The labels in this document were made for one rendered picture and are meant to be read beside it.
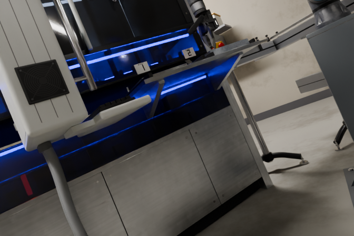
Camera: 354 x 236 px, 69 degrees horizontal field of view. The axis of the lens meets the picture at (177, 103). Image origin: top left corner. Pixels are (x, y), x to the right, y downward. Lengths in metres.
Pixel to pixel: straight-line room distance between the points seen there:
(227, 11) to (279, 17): 0.84
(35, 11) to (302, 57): 3.92
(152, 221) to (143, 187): 0.18
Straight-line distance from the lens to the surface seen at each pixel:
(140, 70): 1.52
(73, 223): 1.16
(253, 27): 4.51
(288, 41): 2.27
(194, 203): 1.57
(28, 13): 0.96
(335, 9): 1.40
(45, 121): 0.84
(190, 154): 1.54
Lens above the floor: 0.71
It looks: 2 degrees up
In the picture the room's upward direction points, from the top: 23 degrees counter-clockwise
